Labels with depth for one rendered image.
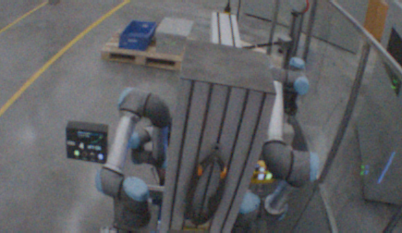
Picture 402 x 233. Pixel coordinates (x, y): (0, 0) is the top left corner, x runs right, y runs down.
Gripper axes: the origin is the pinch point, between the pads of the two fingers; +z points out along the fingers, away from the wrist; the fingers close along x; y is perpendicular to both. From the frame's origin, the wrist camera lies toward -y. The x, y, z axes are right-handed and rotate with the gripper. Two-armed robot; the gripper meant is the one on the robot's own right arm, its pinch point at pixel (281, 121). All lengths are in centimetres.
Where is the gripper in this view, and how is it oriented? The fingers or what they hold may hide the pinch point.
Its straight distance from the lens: 200.5
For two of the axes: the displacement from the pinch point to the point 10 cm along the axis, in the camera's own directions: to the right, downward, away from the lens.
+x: 9.8, 0.8, 1.6
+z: -1.6, 8.1, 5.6
